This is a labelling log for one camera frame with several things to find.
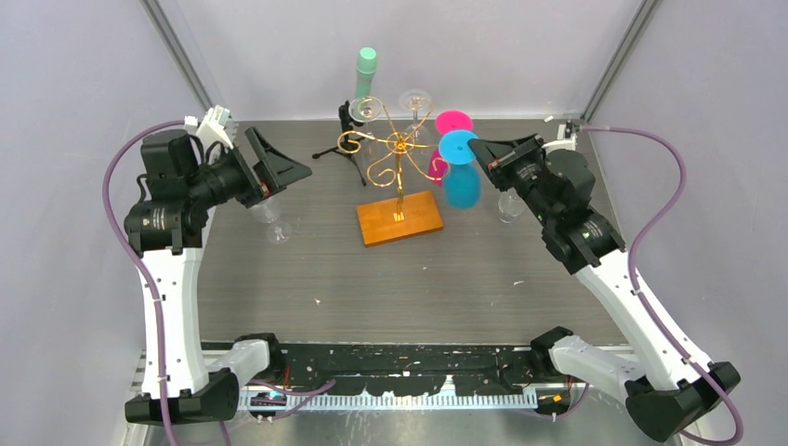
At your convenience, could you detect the pink wine glass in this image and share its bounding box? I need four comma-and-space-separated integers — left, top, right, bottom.
427, 110, 477, 188

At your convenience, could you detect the small black tripod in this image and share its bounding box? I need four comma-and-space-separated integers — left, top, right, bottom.
311, 100, 367, 187

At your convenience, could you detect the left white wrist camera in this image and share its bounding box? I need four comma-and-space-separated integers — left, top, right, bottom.
183, 105, 238, 164

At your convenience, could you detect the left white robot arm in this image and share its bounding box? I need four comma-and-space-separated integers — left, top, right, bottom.
124, 128, 311, 426

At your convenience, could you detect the mint green bottle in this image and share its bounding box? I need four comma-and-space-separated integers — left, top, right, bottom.
355, 46, 377, 98

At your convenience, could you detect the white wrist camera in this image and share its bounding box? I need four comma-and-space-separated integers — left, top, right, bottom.
183, 105, 238, 164
543, 120, 580, 154

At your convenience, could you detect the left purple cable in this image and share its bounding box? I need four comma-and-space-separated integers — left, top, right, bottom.
101, 120, 232, 446

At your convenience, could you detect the clear rear right wine glass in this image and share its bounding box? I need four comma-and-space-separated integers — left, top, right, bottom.
399, 89, 433, 145

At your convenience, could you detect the clear rear left wine glass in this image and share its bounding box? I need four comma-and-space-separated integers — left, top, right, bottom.
349, 96, 383, 136

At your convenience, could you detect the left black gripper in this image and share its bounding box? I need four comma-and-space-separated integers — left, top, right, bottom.
187, 127, 310, 209

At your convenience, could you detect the clear front wine glass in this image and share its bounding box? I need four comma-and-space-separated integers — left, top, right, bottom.
249, 196, 293, 244

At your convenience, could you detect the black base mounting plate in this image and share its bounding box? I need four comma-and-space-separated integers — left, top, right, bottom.
251, 343, 599, 397

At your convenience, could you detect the blue wine glass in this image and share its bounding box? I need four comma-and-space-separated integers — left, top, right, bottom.
442, 157, 480, 209

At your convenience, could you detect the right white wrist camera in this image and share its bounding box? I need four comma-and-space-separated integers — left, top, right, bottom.
543, 120, 580, 154

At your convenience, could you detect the gold wire glass rack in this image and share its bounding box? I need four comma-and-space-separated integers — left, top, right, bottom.
336, 99, 444, 247

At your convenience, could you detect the clear wine glass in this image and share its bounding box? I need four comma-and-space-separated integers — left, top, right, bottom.
249, 196, 293, 244
349, 96, 383, 136
399, 89, 433, 145

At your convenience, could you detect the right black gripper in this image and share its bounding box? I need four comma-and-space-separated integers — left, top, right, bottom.
467, 133, 558, 226

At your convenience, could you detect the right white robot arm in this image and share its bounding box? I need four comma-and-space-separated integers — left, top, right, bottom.
468, 135, 741, 442

